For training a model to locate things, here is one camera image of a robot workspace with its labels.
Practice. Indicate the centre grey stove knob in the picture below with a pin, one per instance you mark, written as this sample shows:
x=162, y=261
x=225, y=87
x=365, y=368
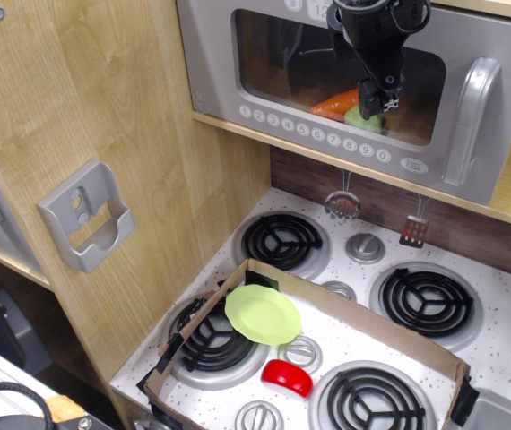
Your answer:
x=302, y=352

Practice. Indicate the front right black burner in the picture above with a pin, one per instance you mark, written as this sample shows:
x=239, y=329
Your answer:
x=366, y=394

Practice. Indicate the small toy spatula decoration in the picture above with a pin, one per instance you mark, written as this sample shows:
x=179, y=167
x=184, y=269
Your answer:
x=416, y=227

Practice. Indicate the grey wall phone holder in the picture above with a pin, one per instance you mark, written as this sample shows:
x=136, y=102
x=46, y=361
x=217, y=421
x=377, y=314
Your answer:
x=77, y=200

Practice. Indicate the round metal strainer decoration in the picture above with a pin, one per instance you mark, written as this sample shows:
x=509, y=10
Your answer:
x=343, y=204

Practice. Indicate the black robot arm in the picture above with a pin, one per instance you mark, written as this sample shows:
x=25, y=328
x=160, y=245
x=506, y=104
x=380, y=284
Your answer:
x=343, y=51

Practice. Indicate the front left black burner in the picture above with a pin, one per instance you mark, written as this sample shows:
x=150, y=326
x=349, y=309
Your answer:
x=216, y=356

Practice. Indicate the back right black burner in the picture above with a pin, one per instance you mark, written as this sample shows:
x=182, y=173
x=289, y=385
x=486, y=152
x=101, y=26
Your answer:
x=431, y=300

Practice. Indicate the green toy lettuce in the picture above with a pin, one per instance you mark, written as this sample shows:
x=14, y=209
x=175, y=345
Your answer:
x=374, y=124

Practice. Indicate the front grey stove knob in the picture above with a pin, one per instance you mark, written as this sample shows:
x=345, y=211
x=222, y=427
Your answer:
x=259, y=415

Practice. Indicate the brown cardboard barrier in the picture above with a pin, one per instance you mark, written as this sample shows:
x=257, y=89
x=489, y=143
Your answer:
x=344, y=330

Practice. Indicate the orange toy carrot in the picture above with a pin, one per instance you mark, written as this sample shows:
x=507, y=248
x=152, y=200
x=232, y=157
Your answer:
x=336, y=107

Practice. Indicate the grey toy sink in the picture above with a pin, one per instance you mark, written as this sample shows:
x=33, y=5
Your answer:
x=481, y=409

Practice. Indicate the black burner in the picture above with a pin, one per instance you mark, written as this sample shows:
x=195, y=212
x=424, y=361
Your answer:
x=366, y=394
x=431, y=300
x=286, y=240
x=216, y=356

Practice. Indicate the middle grey stove knob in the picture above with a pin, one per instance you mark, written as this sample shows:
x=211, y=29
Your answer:
x=341, y=289

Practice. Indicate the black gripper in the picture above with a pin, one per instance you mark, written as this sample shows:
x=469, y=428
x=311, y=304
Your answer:
x=376, y=31

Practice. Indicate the grey stove knob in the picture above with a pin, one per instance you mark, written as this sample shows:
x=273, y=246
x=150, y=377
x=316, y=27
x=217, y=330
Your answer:
x=365, y=248
x=259, y=415
x=341, y=289
x=302, y=352

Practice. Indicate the grey toy microwave door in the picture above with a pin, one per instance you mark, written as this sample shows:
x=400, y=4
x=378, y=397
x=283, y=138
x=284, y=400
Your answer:
x=265, y=64

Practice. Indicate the back left black burner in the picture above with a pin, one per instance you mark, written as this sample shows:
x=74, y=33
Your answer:
x=286, y=240

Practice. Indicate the light green toy plate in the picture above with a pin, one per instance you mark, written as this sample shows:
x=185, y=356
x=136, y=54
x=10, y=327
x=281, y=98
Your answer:
x=263, y=315

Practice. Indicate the back grey stove knob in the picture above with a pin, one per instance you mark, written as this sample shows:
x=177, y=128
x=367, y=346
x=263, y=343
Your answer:
x=365, y=248

